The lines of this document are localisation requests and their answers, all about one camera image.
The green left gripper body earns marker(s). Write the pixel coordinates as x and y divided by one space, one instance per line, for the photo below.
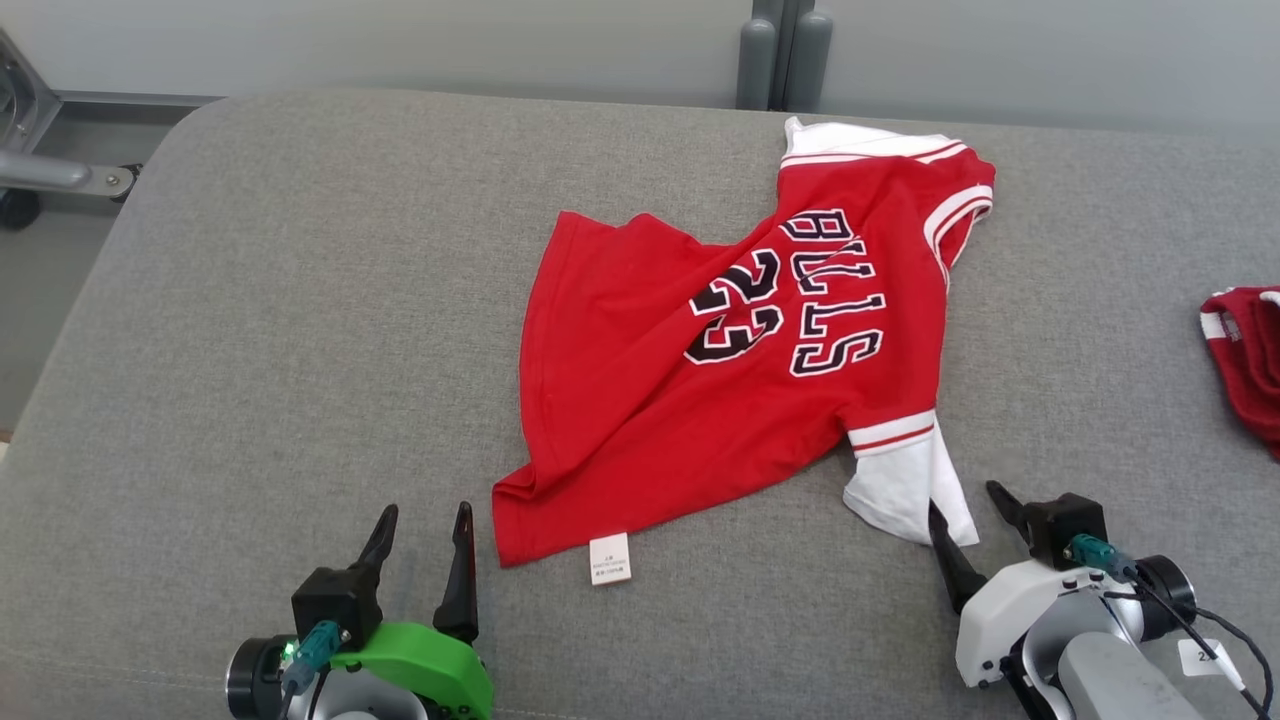
440 670

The red white basketball jersey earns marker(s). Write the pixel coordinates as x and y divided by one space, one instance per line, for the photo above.
640 400

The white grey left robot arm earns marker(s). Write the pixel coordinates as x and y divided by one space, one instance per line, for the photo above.
360 700

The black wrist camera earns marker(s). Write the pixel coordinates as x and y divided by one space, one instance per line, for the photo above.
335 605
1065 520

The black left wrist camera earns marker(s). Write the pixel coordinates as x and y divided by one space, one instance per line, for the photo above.
335 605

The grey vertical wall rail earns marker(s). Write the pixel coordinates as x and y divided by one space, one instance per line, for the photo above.
781 40

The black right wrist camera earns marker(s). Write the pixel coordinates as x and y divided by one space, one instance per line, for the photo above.
1065 520

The grey round post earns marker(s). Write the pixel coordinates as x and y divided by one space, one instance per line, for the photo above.
757 65
808 65

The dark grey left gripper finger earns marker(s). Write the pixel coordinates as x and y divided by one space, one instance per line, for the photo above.
380 545
462 590

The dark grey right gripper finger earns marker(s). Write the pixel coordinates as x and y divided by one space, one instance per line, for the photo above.
1010 505
955 570

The red shorts white stripe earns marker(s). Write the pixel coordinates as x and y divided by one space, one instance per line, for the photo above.
1255 370

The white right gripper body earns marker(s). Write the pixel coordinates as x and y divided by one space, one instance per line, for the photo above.
990 620

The grey metal wheeled stand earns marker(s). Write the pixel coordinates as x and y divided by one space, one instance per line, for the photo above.
50 175

